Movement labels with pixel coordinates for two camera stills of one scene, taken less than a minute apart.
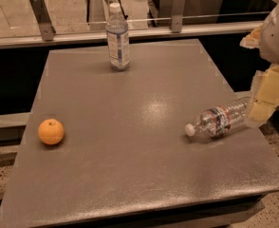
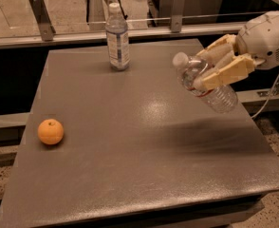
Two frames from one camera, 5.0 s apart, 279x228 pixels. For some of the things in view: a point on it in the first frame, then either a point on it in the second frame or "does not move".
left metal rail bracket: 42,15 does not move
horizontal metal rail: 101,36 does not move
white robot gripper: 278,37 -> 265,42
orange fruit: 50,131 does not move
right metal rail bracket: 177,8 does not move
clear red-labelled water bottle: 219,122 -> 222,99
